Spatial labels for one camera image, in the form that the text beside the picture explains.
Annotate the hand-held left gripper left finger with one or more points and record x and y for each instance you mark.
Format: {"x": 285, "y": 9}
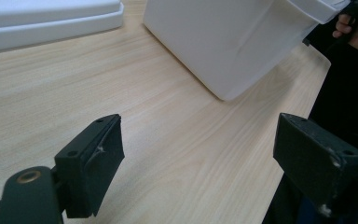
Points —
{"x": 88, "y": 168}

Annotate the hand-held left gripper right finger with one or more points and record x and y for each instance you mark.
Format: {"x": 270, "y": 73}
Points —
{"x": 313, "y": 155}

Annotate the white plastic bin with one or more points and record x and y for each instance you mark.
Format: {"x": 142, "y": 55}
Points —
{"x": 230, "y": 43}

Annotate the white plastic lid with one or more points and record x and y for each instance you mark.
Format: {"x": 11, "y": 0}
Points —
{"x": 43, "y": 21}

